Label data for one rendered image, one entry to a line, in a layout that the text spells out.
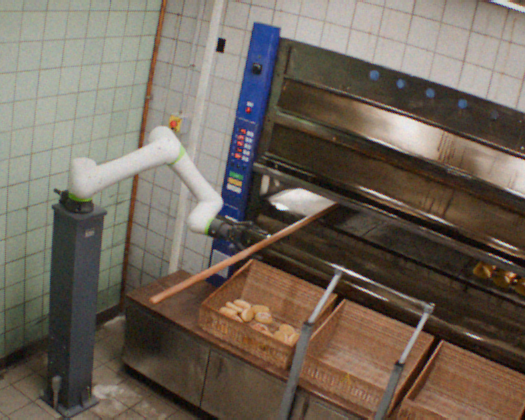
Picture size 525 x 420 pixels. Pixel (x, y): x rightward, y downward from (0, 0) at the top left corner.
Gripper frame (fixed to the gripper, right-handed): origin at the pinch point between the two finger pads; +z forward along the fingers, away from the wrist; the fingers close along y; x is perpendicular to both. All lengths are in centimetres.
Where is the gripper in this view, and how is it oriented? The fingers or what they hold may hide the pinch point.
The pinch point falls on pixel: (260, 244)
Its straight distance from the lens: 321.5
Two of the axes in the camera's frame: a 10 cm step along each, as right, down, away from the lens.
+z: 8.7, 3.0, -3.9
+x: -4.5, 1.9, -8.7
